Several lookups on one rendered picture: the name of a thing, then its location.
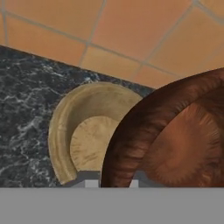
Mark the reddish brown wooden bowl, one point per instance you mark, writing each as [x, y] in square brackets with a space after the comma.
[175, 131]

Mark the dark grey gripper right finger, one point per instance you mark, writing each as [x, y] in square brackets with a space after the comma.
[140, 179]

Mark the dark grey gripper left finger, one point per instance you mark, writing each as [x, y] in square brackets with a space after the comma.
[87, 178]

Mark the light tan wooden bowl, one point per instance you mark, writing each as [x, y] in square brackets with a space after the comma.
[87, 116]

